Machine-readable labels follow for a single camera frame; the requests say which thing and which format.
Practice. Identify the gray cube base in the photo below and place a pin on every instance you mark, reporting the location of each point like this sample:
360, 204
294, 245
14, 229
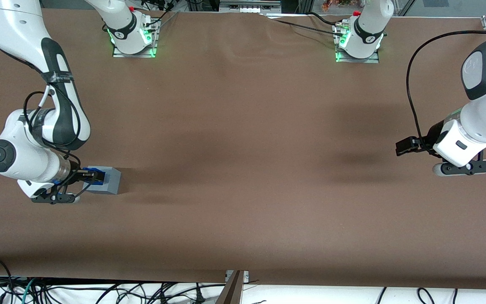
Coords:
113, 182

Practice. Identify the small metal bracket plate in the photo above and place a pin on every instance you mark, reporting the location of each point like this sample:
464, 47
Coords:
246, 275

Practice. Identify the blue plastic part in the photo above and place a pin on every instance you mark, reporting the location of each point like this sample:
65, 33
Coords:
101, 177

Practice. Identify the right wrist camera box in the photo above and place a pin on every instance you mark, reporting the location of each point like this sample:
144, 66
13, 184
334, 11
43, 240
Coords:
57, 198

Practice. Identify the aluminium frame rail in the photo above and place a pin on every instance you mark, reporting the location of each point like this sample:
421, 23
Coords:
249, 6

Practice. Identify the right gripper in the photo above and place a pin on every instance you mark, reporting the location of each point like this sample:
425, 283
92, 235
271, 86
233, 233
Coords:
74, 172

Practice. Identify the orange background clutter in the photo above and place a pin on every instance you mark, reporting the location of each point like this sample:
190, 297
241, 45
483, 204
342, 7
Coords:
336, 4

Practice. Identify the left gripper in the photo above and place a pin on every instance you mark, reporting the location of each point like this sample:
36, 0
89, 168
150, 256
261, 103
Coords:
432, 136

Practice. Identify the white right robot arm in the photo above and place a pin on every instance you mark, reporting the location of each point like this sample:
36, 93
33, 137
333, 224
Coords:
15, 25

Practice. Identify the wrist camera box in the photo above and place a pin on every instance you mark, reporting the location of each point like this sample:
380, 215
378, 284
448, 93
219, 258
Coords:
438, 169
57, 198

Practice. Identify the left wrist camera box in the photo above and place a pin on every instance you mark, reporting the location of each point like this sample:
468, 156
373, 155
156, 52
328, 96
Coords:
438, 169

